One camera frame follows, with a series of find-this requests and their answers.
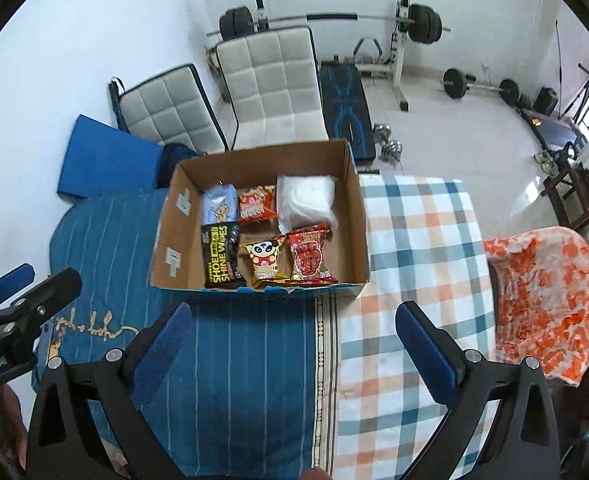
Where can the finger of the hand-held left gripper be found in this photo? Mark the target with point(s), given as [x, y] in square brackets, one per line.
[9, 280]
[57, 287]

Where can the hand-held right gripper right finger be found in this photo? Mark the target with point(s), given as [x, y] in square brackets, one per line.
[427, 355]

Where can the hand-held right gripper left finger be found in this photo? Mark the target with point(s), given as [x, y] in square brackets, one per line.
[167, 355]

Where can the black wipes packet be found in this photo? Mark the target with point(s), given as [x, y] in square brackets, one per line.
[219, 260]

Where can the cardboard box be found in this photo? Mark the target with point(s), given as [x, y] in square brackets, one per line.
[184, 240]

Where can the yellow snack packet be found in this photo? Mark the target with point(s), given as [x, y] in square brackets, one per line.
[264, 260]

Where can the red snack packet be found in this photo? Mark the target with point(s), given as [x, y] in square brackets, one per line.
[309, 255]

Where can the light blue tissue packet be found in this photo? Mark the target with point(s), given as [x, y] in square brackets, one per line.
[219, 205]

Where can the orange snack packet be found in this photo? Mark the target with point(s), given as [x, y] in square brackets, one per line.
[254, 205]

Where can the white plastic packet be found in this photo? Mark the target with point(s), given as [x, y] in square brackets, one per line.
[307, 200]

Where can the person's left forearm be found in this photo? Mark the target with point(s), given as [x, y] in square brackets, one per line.
[14, 425]

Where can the blue striped blanket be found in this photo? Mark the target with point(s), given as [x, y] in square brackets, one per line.
[234, 385]

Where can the plaid bed sheet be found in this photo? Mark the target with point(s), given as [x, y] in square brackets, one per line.
[399, 260]

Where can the orange floral blanket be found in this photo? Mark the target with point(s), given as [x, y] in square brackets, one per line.
[544, 300]

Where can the blue foam mat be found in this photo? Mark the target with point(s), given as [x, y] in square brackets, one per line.
[104, 160]

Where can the dark blue cloth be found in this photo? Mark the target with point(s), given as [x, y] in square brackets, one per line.
[174, 160]

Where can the chrome dumbbell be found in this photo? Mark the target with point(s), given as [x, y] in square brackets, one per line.
[392, 151]
[381, 133]

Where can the white padded chair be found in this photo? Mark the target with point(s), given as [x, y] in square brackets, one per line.
[269, 85]
[164, 110]

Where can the pair of white shoes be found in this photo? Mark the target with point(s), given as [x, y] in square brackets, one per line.
[544, 162]

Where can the dark wooden chair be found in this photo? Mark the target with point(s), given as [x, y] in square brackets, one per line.
[579, 185]

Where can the black weight bench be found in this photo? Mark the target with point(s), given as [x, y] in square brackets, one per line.
[347, 110]

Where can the dark exercise machine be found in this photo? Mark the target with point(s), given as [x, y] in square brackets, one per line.
[549, 127]

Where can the short barbell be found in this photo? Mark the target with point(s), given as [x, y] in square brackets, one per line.
[484, 87]

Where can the black speaker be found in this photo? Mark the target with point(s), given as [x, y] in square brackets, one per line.
[545, 100]

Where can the white barbell rack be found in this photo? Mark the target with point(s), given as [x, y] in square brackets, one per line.
[399, 75]

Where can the thin metal bar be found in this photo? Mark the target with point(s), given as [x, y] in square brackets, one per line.
[558, 65]

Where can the long barbell with black plates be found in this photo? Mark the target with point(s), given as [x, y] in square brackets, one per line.
[334, 16]

